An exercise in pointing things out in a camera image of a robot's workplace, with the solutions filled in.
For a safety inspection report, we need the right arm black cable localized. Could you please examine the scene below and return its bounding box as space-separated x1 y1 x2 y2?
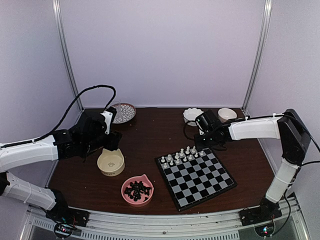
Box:
183 112 320 226

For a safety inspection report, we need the aluminium frame post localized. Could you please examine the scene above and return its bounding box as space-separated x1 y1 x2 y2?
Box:
52 0 79 97
241 0 273 114

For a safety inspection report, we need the black chess pieces pile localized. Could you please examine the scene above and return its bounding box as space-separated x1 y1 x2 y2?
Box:
124 181 152 202

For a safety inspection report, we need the aluminium frame post right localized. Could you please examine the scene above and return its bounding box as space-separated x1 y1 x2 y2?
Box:
241 0 273 114

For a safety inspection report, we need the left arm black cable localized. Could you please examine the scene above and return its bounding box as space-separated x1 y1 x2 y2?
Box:
0 84 117 148

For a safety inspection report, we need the white scalloped bowl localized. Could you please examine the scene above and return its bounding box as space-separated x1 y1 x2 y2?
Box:
182 107 203 127

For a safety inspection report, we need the pink bowl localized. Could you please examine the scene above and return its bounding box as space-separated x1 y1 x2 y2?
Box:
121 174 154 207

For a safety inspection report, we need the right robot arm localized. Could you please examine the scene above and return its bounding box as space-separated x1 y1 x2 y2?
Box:
194 109 311 221

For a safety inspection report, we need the aluminium frame post left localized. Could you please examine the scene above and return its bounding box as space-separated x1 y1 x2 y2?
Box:
52 0 79 97

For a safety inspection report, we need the black and white chessboard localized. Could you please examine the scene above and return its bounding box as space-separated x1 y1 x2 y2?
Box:
154 147 238 212

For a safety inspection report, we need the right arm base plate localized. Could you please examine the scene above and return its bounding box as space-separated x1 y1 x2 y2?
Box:
239 203 282 226

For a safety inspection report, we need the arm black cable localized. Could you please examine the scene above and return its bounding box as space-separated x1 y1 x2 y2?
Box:
183 112 320 226
0 84 117 148

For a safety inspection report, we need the patterned saucer plate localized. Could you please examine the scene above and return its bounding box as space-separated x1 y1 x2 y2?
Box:
113 102 137 124

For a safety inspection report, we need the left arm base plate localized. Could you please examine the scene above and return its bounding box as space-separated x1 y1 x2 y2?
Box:
45 204 90 227

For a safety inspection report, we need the aluminium front rail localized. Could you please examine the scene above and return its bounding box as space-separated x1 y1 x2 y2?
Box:
17 197 311 240

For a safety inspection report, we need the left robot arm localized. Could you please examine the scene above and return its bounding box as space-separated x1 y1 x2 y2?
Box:
0 107 122 222

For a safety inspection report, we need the white chess piece tall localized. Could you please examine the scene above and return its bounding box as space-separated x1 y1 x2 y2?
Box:
191 146 197 154
185 146 190 155

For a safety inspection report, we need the clear glass tumbler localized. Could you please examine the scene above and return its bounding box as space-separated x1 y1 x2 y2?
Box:
111 100 122 121

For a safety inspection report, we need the small cream bowl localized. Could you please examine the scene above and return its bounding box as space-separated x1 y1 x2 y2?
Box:
217 107 238 123

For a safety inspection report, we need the cream bowl with spout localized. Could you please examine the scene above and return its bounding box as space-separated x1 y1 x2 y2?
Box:
97 148 126 177

